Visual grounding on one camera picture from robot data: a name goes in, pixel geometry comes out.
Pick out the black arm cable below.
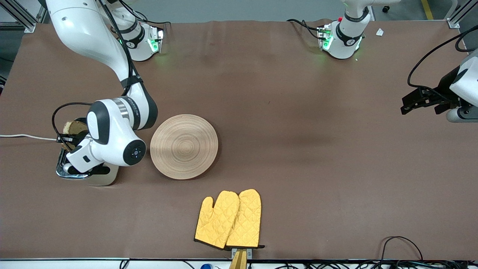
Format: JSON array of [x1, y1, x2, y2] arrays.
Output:
[[407, 24, 478, 101], [52, 0, 144, 142]]

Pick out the black left base cable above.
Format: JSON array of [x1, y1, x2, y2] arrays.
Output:
[[287, 19, 322, 40]]

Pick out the black right base cable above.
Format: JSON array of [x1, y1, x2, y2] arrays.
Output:
[[123, 0, 171, 26]]

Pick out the yellow quilted oven mitt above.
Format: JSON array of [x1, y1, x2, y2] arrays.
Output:
[[226, 189, 265, 250], [194, 191, 240, 250]]

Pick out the aluminium frame profile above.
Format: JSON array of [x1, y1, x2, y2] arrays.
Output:
[[0, 0, 48, 33], [446, 0, 478, 29]]

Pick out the round wooden plate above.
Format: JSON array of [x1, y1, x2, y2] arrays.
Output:
[[150, 114, 219, 180]]

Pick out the black looped cable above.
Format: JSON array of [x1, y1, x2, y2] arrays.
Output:
[[380, 236, 423, 261]]

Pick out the beige and chrome toaster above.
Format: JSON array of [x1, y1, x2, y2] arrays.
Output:
[[56, 148, 121, 186]]

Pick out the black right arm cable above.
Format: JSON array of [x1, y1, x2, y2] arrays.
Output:
[[52, 0, 144, 142]]

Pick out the white toaster power cable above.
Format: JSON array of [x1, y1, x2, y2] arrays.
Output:
[[0, 134, 58, 142]]

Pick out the black cable bundle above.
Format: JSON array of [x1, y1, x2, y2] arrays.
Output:
[[261, 260, 478, 269]]

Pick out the wooden clamp with metal bracket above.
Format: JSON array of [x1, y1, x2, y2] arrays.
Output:
[[229, 248, 253, 269]]

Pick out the slice of brown-crust bread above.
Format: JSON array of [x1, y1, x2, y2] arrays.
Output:
[[63, 120, 89, 136]]

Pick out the brown table cover sheet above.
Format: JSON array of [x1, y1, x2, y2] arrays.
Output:
[[0, 19, 478, 261]]

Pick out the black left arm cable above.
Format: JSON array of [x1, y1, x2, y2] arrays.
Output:
[[407, 24, 478, 101]]

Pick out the black base cable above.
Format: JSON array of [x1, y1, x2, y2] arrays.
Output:
[[123, 0, 171, 26], [287, 19, 322, 40]]

